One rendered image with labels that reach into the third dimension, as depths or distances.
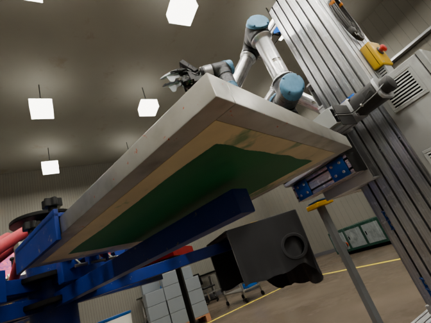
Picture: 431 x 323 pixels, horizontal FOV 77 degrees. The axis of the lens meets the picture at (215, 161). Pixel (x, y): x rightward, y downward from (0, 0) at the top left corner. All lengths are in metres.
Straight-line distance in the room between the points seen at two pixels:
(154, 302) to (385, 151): 4.99
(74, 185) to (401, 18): 11.11
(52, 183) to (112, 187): 10.35
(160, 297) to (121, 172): 5.31
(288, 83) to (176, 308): 4.99
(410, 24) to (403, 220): 8.14
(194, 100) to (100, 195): 0.27
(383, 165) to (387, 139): 0.11
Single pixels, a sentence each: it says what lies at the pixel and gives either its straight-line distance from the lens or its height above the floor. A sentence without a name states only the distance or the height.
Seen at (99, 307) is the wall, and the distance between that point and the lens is 9.91.
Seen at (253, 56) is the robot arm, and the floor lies 1.77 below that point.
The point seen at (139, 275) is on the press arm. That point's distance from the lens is 1.61.
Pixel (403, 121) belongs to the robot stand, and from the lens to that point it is 1.27.
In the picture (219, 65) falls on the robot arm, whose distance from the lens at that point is 1.41.
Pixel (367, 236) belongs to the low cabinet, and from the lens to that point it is 7.95.
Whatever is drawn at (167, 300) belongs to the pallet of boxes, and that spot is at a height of 0.59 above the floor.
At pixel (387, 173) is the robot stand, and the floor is 0.90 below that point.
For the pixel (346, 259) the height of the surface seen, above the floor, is 0.58.
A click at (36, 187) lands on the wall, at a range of 10.82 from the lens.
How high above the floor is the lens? 0.77
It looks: 21 degrees up
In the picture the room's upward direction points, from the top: 20 degrees counter-clockwise
